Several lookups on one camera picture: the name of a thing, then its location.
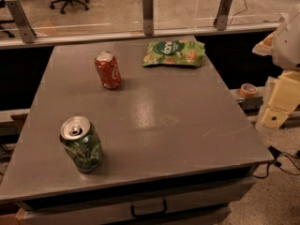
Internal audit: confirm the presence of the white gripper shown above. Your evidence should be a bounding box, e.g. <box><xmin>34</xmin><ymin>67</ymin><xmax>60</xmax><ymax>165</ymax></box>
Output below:
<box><xmin>252</xmin><ymin>4</ymin><xmax>300</xmax><ymax>128</ymax></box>

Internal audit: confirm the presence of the red coke can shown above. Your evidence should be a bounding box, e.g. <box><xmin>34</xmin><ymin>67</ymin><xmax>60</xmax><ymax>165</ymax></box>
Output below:
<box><xmin>95</xmin><ymin>52</ymin><xmax>122</xmax><ymax>89</ymax></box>

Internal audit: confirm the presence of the green soda can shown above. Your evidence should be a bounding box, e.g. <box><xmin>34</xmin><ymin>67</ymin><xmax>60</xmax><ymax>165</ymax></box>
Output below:
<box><xmin>60</xmin><ymin>116</ymin><xmax>103</xmax><ymax>173</ymax></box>

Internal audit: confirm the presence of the roll of tan tape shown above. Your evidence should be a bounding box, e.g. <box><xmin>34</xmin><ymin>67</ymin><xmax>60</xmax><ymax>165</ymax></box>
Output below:
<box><xmin>239</xmin><ymin>83</ymin><xmax>258</xmax><ymax>98</ymax></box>

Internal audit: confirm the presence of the green chip bag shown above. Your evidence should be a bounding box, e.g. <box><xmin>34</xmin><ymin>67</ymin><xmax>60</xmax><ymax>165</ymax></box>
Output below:
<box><xmin>143</xmin><ymin>40</ymin><xmax>205</xmax><ymax>68</ymax></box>

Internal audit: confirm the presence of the grey cabinet drawer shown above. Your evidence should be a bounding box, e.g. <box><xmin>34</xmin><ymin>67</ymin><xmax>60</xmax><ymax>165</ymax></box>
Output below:
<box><xmin>16</xmin><ymin>177</ymin><xmax>255</xmax><ymax>225</ymax></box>

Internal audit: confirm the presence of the right metal bracket post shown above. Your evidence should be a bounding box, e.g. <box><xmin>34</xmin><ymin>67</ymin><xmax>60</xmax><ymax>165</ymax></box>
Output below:
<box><xmin>214</xmin><ymin>0</ymin><xmax>233</xmax><ymax>31</ymax></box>

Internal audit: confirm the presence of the metal bracket post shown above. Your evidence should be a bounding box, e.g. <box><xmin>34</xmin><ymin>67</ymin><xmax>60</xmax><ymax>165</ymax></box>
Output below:
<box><xmin>142</xmin><ymin>0</ymin><xmax>154</xmax><ymax>36</ymax></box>
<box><xmin>214</xmin><ymin>0</ymin><xmax>233</xmax><ymax>31</ymax></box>
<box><xmin>6</xmin><ymin>0</ymin><xmax>37</xmax><ymax>43</ymax></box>

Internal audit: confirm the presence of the black floor cable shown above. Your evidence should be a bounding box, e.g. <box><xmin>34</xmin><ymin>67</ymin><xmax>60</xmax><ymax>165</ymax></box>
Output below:
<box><xmin>251</xmin><ymin>145</ymin><xmax>300</xmax><ymax>180</ymax></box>

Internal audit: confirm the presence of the middle metal bracket post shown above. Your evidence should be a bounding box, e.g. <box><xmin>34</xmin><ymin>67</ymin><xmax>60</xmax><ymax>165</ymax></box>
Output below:
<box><xmin>142</xmin><ymin>0</ymin><xmax>154</xmax><ymax>36</ymax></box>

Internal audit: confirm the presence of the black drawer handle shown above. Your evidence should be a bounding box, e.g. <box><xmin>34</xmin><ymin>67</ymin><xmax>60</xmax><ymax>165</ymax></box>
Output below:
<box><xmin>130</xmin><ymin>199</ymin><xmax>168</xmax><ymax>219</ymax></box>

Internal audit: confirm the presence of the left metal bracket post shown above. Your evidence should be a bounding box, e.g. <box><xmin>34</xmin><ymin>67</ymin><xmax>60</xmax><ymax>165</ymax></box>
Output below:
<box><xmin>6</xmin><ymin>0</ymin><xmax>37</xmax><ymax>43</ymax></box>

